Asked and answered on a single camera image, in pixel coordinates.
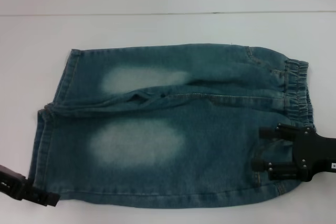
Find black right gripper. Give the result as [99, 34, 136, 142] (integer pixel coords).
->
[251, 123, 336, 183]

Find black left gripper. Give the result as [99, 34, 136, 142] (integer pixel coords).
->
[0, 165, 60, 208]

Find blue faded denim shorts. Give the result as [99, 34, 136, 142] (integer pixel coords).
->
[28, 42, 317, 210]

